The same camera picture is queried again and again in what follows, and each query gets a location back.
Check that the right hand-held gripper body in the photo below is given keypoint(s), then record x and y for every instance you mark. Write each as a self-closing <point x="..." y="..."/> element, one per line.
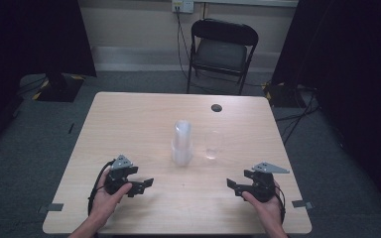
<point x="263" y="185"/>

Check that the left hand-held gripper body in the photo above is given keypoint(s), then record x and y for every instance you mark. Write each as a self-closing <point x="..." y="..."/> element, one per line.
<point x="120" y="162"/>

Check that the clear plastic drinking cup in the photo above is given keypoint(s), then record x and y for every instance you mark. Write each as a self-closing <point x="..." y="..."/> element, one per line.
<point x="213" y="145"/>

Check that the stack of clear cups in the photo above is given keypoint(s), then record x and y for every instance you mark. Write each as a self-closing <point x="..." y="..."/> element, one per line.
<point x="182" y="145"/>

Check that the person's right hand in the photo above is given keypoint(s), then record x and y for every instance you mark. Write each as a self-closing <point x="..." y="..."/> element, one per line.
<point x="271" y="211"/>

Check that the person's left hand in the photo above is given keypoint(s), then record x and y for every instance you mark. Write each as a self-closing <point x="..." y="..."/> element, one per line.
<point x="104" y="205"/>

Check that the grey tape piece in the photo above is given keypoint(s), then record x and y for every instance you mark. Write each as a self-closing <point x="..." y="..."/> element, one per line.
<point x="301" y="204"/>
<point x="53" y="207"/>

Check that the black table grommet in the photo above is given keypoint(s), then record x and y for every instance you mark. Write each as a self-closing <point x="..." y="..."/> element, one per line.
<point x="216" y="107"/>

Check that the black stand base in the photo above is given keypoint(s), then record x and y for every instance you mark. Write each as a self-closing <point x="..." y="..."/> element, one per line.
<point x="279" y="95"/>
<point x="59" y="88"/>

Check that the black folding chair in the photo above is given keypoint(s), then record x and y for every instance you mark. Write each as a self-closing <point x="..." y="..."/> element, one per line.
<point x="223" y="54"/>

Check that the dark curtain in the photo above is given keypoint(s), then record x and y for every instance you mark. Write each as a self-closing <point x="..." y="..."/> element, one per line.
<point x="354" y="82"/>
<point x="29" y="39"/>

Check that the white wall socket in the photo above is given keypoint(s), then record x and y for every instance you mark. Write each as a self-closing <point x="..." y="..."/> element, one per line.
<point x="182" y="5"/>

